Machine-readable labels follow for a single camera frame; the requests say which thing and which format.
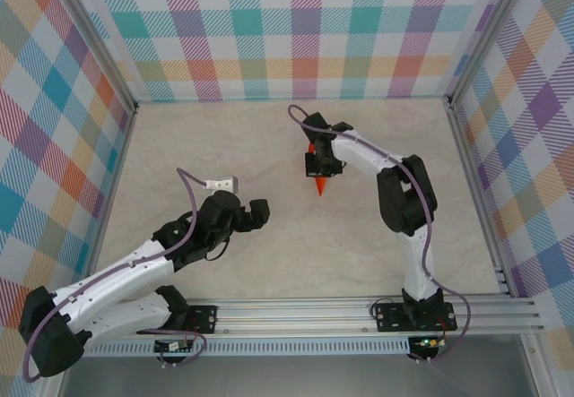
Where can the left aluminium frame post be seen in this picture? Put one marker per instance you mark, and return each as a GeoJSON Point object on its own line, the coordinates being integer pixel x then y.
{"type": "Point", "coordinates": [89, 34]}

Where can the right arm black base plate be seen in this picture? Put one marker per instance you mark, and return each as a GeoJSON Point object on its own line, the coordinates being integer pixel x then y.
{"type": "Point", "coordinates": [390, 321]}

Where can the small circuit board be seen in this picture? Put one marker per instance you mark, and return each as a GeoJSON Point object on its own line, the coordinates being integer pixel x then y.
{"type": "Point", "coordinates": [428, 342]}
{"type": "Point", "coordinates": [170, 347]}

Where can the left aluminium table side rail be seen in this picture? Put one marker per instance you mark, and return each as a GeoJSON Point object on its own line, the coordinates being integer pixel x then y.
{"type": "Point", "coordinates": [112, 200]}

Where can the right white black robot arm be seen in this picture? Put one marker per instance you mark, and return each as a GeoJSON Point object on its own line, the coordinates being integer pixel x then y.
{"type": "Point", "coordinates": [419, 262]}

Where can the right aluminium frame post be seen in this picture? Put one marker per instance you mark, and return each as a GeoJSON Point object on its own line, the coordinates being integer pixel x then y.
{"type": "Point", "coordinates": [491, 34]}

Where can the orange paper sheet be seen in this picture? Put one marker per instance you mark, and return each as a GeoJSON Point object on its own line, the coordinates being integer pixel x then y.
{"type": "Point", "coordinates": [321, 185]}

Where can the right aluminium table side rail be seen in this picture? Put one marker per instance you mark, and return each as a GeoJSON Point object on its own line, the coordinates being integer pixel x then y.
{"type": "Point", "coordinates": [477, 191]}

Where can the right small circuit board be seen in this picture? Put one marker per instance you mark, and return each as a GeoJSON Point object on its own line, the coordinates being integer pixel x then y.
{"type": "Point", "coordinates": [428, 342]}

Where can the aluminium mounting rail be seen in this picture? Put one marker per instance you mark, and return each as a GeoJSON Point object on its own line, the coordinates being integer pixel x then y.
{"type": "Point", "coordinates": [291, 316]}

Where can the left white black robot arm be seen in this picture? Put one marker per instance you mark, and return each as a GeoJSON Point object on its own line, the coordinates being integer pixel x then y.
{"type": "Point", "coordinates": [116, 280]}

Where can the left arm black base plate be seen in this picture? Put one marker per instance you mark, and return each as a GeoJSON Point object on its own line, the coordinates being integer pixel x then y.
{"type": "Point", "coordinates": [206, 321]}

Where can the aluminium frame post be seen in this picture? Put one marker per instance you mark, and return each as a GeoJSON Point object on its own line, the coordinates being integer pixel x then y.
{"type": "Point", "coordinates": [89, 34]}
{"type": "Point", "coordinates": [491, 34]}

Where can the left small circuit board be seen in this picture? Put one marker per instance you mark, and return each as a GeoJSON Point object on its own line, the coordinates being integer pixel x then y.
{"type": "Point", "coordinates": [170, 347]}

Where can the aluminium table side rail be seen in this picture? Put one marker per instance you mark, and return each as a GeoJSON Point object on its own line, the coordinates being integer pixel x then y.
{"type": "Point", "coordinates": [112, 200]}
{"type": "Point", "coordinates": [477, 191]}

